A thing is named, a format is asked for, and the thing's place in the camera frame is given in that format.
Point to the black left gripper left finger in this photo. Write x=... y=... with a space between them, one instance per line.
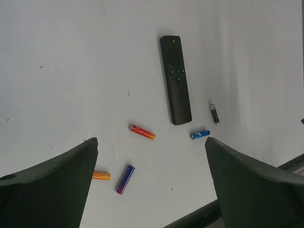
x=51 y=194

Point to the purple blue battery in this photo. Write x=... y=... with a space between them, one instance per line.
x=125 y=178

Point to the red orange battery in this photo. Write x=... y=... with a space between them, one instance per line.
x=142 y=132

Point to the black silver battery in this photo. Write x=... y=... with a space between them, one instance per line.
x=214 y=113

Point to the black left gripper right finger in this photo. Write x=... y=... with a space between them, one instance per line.
x=253 y=194

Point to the black remote control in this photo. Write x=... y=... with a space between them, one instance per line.
x=176 y=82

